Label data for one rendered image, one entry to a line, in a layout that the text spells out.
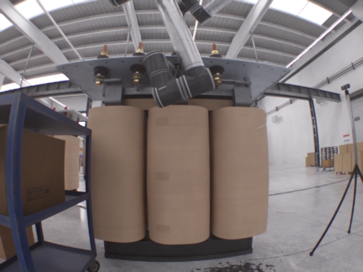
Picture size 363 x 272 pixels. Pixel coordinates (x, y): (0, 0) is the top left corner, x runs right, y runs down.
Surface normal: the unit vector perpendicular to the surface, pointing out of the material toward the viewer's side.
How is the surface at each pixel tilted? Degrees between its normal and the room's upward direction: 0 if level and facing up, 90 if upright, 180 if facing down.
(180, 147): 90
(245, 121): 90
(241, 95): 90
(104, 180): 90
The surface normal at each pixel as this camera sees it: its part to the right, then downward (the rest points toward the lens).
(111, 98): 0.07, -0.15
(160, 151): -0.28, -0.14
